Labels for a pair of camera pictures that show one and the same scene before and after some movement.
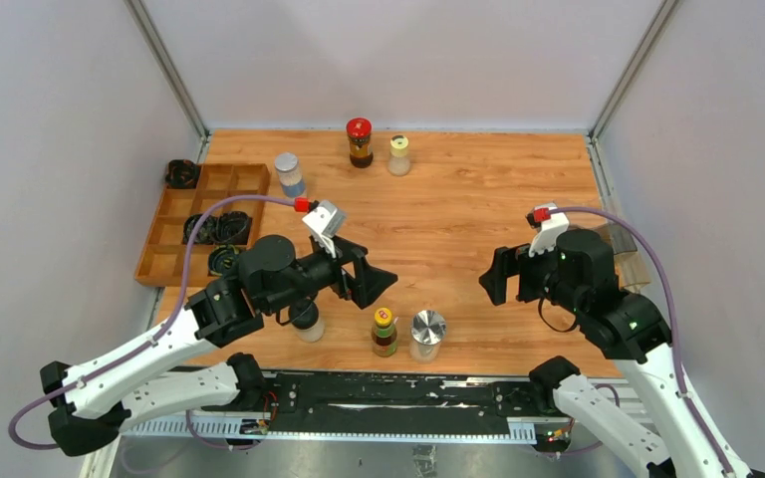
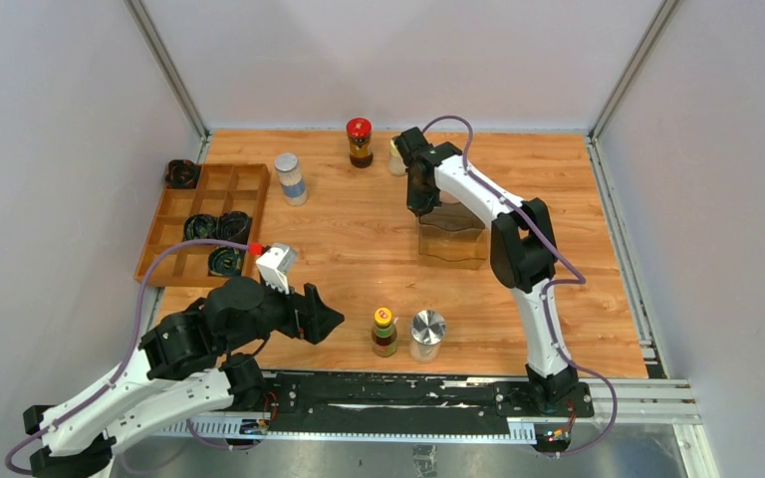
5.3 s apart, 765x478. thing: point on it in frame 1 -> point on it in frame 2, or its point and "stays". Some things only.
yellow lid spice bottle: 398,160 stays
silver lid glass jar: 427,330 stays
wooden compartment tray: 163,259 stays
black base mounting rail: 401,404 stays
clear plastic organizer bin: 629,265 -> 451,235
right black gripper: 507,262 -> 419,205
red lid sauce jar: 359,130 stays
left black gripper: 368,281 -> 313,324
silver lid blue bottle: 291,174 stays
